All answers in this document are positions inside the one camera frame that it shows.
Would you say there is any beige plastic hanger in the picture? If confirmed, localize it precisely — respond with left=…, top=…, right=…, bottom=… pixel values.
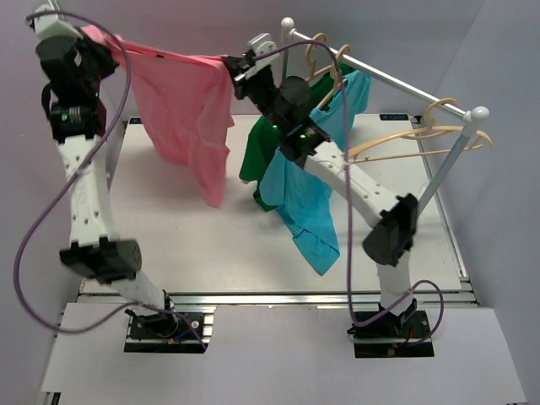
left=346, top=97, right=496, bottom=164

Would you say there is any beige hanger with blue shirt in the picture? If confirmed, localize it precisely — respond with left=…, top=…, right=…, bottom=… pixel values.
left=316, top=44, right=351, bottom=110

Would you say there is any pink t shirt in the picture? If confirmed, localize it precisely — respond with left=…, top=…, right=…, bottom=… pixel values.
left=83, top=25, right=234, bottom=208

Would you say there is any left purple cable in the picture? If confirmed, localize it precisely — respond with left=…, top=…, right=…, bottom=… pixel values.
left=13, top=10, right=208, bottom=351

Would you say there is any purple cable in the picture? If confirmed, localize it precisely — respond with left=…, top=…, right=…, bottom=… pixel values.
left=252, top=40, right=444, bottom=338
left=13, top=10, right=208, bottom=351

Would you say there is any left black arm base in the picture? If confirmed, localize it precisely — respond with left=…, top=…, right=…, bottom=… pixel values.
left=124, top=310, right=210, bottom=354

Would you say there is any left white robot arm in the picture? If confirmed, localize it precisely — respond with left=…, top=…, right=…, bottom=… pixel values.
left=36, top=35, right=179, bottom=337

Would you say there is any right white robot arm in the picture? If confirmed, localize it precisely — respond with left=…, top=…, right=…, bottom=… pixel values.
left=223, top=56, right=419, bottom=337

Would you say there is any white clothes rack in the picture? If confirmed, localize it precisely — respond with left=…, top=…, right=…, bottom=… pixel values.
left=278, top=16, right=491, bottom=212

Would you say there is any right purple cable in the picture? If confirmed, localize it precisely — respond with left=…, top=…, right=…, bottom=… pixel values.
left=252, top=40, right=444, bottom=338

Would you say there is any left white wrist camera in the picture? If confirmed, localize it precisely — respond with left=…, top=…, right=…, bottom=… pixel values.
left=27, top=0, right=82, bottom=41

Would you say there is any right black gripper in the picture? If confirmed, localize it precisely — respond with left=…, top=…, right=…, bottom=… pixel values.
left=224, top=56, right=286, bottom=134

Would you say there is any green t shirt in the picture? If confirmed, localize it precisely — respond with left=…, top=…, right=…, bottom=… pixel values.
left=239, top=63, right=356, bottom=212

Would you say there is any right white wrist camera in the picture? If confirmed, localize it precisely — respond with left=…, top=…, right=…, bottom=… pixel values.
left=235, top=33, right=279, bottom=83

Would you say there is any light blue t shirt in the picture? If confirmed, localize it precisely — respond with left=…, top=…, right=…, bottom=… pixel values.
left=260, top=70, right=370, bottom=276

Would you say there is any beige hanger with green shirt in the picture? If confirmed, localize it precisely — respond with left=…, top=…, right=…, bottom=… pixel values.
left=305, top=32, right=332, bottom=83

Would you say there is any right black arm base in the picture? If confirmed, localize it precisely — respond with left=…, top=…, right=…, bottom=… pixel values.
left=347, top=310, right=435, bottom=359

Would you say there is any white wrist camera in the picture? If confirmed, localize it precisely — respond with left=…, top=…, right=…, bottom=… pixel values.
left=235, top=33, right=279, bottom=83
left=27, top=0, right=82, bottom=41

